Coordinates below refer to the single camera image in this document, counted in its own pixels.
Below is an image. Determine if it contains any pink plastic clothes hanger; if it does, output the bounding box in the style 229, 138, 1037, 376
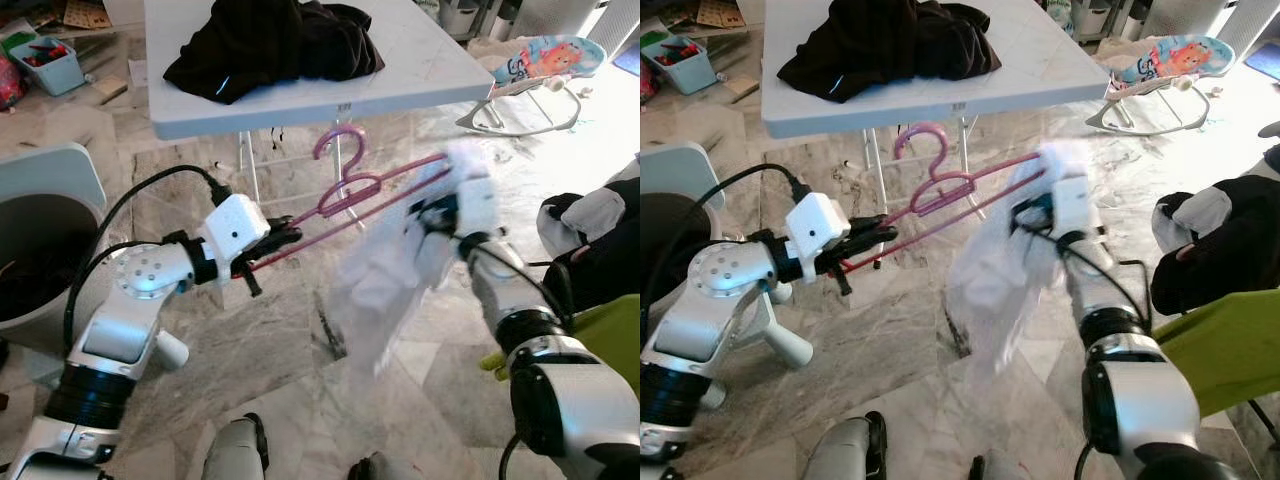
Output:
845, 122, 1051, 273
240, 123, 461, 276

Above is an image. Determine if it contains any white garment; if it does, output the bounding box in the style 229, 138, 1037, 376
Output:
328, 140, 491, 376
945, 140, 1091, 386

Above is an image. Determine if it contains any black and white hoodie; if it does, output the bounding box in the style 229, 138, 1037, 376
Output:
537, 178, 641, 316
1150, 175, 1280, 316

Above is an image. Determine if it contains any grey left robot leg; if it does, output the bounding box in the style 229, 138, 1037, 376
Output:
203, 413, 269, 480
805, 412, 889, 480

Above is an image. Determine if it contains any grey robot leg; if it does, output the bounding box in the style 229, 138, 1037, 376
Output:
805, 412, 889, 480
203, 413, 269, 480
970, 452, 1031, 480
347, 452, 401, 480

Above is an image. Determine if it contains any grey round laundry bucket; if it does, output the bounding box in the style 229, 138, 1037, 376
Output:
0, 193, 86, 351
640, 190, 701, 331

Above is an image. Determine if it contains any light blue lid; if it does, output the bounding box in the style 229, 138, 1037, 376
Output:
640, 143, 729, 236
0, 143, 108, 236

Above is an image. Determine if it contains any black garment with cyan mark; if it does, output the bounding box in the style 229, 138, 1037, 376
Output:
778, 0, 1003, 104
163, 0, 386, 105

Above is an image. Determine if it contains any colourful baby bouncer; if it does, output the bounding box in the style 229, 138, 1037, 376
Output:
455, 35, 608, 138
1085, 35, 1236, 138

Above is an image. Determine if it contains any green T-shirt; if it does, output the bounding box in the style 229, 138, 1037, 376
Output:
480, 293, 641, 396
1155, 290, 1280, 419

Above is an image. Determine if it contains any grey right robot leg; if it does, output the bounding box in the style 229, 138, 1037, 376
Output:
970, 452, 1031, 480
347, 452, 401, 480

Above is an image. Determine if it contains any teal toy box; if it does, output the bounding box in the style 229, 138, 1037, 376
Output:
5, 35, 89, 98
640, 35, 719, 96

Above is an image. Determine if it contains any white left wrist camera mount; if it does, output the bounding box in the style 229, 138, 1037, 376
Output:
785, 192, 853, 259
200, 193, 271, 263

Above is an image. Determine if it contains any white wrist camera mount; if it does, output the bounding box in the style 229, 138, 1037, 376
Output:
785, 192, 853, 259
455, 175, 501, 241
200, 193, 271, 263
1045, 175, 1091, 236

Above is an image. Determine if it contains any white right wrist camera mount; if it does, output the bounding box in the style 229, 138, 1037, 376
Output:
455, 175, 501, 241
1045, 175, 1091, 236

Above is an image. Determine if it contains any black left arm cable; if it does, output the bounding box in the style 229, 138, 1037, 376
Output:
645, 163, 809, 311
62, 165, 233, 351

